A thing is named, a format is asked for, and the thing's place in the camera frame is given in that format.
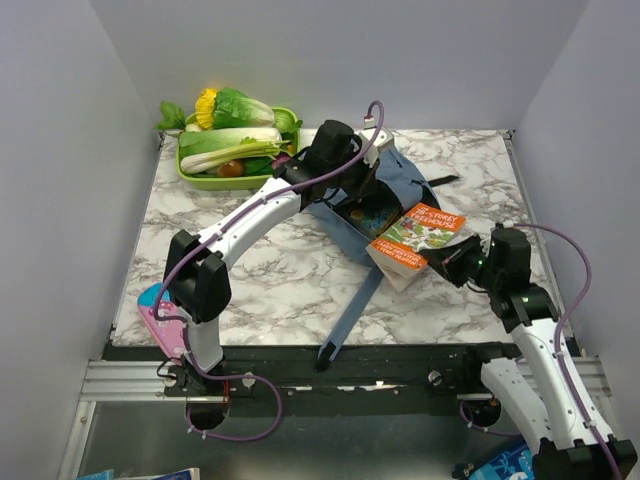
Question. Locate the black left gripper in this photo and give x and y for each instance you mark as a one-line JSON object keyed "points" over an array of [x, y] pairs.
{"points": [[367, 174]]}

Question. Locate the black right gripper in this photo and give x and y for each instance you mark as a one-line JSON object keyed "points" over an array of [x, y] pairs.
{"points": [[448, 259]]}

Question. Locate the orange treehouse book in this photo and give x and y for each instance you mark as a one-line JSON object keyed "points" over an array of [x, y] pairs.
{"points": [[396, 251]]}

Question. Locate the blue fabric backpack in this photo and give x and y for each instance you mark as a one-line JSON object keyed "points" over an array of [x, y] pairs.
{"points": [[399, 184]]}

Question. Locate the pink pencil case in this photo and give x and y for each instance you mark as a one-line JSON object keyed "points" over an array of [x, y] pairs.
{"points": [[166, 333]]}

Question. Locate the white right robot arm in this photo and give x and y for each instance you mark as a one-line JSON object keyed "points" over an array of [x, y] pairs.
{"points": [[554, 413]]}

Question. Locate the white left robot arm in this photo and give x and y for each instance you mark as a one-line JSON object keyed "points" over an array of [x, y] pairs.
{"points": [[196, 277]]}

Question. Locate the green plastic vegetable tray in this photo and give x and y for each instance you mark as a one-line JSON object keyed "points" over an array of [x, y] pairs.
{"points": [[199, 167]]}

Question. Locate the purple onion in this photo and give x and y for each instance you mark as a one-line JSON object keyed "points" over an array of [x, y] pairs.
{"points": [[279, 160]]}

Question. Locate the brown mushroom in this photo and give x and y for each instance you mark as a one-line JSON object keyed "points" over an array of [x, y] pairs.
{"points": [[231, 169]]}

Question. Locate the green lettuce head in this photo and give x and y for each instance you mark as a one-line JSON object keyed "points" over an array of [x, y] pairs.
{"points": [[234, 109]]}

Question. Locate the yellow flower vegetable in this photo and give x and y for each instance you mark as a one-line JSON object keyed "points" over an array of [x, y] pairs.
{"points": [[204, 107]]}

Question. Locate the white napa cabbage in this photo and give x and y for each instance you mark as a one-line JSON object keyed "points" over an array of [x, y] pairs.
{"points": [[222, 138]]}

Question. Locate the blue shark pencil case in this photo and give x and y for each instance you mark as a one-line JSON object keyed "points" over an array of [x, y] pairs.
{"points": [[509, 460]]}

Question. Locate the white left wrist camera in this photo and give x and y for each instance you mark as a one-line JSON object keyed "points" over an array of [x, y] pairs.
{"points": [[373, 143]]}

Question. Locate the aluminium mounting rail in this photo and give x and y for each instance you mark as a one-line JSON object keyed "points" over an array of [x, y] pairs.
{"points": [[119, 381]]}

